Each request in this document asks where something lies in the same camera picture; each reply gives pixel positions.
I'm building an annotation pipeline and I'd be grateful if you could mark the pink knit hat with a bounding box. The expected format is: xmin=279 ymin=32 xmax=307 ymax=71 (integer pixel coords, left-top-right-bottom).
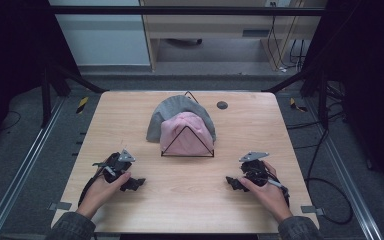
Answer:
xmin=159 ymin=111 xmax=215 ymax=157

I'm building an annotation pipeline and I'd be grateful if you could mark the black metal stand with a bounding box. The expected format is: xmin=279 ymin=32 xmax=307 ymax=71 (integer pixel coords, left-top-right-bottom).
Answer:
xmin=39 ymin=63 xmax=108 ymax=129
xmin=261 ymin=66 xmax=331 ymax=131

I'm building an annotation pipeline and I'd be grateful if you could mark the person's left hand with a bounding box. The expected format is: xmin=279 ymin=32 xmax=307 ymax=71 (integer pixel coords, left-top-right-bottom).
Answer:
xmin=76 ymin=171 xmax=133 ymax=220

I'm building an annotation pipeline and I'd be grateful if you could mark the black floor cable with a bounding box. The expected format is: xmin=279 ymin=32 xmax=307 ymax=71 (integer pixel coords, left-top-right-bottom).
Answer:
xmin=304 ymin=128 xmax=354 ymax=225

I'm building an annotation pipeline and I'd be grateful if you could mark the grey knit hat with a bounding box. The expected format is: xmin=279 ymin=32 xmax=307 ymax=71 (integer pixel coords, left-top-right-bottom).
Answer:
xmin=145 ymin=94 xmax=218 ymax=144

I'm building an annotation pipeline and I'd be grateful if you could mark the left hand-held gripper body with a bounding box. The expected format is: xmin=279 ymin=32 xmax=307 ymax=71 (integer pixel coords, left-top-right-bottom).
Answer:
xmin=92 ymin=148 xmax=138 ymax=184

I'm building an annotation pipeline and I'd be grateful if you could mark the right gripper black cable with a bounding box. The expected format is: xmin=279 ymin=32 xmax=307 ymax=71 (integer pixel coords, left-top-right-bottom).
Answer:
xmin=265 ymin=166 xmax=291 ymax=207

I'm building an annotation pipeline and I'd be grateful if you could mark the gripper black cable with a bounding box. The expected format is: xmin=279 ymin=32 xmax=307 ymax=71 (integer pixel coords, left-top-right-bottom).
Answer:
xmin=77 ymin=166 xmax=112 ymax=208
xmin=265 ymin=166 xmax=291 ymax=207

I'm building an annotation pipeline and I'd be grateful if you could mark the hanging cables bundle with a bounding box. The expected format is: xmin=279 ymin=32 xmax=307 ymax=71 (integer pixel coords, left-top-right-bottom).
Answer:
xmin=266 ymin=1 xmax=309 ymax=73

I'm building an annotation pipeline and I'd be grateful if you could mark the grey table bracket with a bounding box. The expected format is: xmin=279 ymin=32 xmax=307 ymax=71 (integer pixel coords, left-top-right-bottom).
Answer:
xmin=300 ymin=205 xmax=324 ymax=217
xmin=48 ymin=201 xmax=73 ymax=212

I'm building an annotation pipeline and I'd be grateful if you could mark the light wooden desk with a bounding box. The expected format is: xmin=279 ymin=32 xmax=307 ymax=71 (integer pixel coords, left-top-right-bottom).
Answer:
xmin=139 ymin=0 xmax=328 ymax=73

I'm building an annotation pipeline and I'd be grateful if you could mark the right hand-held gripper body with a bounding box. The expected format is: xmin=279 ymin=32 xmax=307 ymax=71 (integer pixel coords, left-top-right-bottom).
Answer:
xmin=238 ymin=151 xmax=270 ymax=187

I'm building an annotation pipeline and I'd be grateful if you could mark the yellow handled tool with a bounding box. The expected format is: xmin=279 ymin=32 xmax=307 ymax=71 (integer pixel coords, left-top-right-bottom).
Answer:
xmin=75 ymin=96 xmax=90 ymax=115

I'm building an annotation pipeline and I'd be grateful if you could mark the tool on right floor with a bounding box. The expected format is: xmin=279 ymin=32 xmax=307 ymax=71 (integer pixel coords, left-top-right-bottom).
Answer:
xmin=289 ymin=97 xmax=308 ymax=113

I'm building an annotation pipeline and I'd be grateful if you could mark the metal floor rail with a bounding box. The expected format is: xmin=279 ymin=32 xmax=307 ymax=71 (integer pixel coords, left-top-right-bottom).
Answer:
xmin=0 ymin=96 xmax=68 ymax=240
xmin=304 ymin=98 xmax=384 ymax=240

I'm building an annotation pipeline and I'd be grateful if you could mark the black horizontal frame bar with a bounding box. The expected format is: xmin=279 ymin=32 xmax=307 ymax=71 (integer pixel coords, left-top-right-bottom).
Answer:
xmin=48 ymin=5 xmax=328 ymax=17

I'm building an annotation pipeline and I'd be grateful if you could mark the person's right hand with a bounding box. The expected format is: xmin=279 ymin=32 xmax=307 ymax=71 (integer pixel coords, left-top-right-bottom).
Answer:
xmin=238 ymin=160 xmax=294 ymax=223

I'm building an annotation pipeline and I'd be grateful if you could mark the black wire rack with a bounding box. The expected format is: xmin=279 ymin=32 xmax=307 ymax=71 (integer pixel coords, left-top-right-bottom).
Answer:
xmin=160 ymin=90 xmax=215 ymax=158

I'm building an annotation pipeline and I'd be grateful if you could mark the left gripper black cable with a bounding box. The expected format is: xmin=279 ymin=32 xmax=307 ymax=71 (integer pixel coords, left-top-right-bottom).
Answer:
xmin=77 ymin=166 xmax=112 ymax=208

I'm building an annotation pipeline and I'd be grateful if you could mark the white cabinet panel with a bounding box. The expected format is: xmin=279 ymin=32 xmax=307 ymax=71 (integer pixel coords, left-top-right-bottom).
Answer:
xmin=48 ymin=0 xmax=151 ymax=67

